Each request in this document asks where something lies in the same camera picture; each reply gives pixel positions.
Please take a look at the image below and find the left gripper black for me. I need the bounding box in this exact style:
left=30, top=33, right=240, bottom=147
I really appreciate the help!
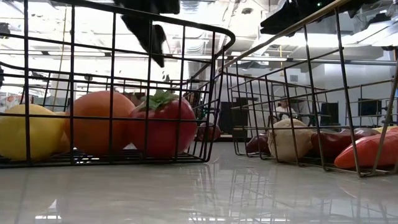
left=112, top=0, right=181, bottom=68

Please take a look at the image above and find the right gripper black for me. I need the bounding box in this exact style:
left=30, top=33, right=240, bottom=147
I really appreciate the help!
left=260, top=0, right=312, bottom=35

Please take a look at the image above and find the bronze wire basket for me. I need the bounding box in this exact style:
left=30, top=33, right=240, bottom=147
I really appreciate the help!
left=217, top=0, right=398, bottom=178

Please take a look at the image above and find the red fruit with green leaves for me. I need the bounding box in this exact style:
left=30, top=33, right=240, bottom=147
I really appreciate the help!
left=129, top=90, right=198, bottom=159

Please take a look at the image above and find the orange fruit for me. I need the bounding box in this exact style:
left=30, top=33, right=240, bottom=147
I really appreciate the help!
left=63, top=90, right=137, bottom=156

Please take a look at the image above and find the beige garlic bulb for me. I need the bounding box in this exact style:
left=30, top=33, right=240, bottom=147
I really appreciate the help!
left=267, top=118, right=315, bottom=163

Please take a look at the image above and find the dark red chili pepper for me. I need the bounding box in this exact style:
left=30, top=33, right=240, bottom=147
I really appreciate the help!
left=310, top=127, right=382, bottom=161
left=246, top=133, right=271, bottom=155

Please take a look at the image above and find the yellow corn cob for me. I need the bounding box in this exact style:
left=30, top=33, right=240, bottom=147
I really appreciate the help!
left=371, top=125, right=398, bottom=134

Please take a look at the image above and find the orange carrot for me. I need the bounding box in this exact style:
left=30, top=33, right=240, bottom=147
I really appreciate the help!
left=334, top=129, right=398, bottom=170

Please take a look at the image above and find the person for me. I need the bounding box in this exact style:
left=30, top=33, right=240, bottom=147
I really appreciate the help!
left=273, top=98, right=299, bottom=124

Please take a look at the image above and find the black computer monitor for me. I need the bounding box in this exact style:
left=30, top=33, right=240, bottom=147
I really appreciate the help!
left=320, top=102, right=340, bottom=126
left=358, top=98, right=382, bottom=116

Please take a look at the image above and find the black cabinet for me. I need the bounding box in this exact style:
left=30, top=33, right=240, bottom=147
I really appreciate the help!
left=219, top=101, right=249, bottom=136

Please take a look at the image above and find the dark red round vegetable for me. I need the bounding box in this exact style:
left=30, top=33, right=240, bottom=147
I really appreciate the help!
left=196, top=122, right=222, bottom=142

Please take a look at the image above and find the yellow lemon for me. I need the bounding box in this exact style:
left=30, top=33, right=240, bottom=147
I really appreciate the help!
left=0, top=104, right=66, bottom=162

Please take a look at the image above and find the glossy white table sheet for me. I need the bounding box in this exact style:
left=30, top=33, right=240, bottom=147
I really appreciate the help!
left=0, top=141, right=398, bottom=224

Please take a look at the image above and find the black wire basket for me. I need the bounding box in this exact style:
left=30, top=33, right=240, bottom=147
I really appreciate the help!
left=0, top=0, right=236, bottom=170

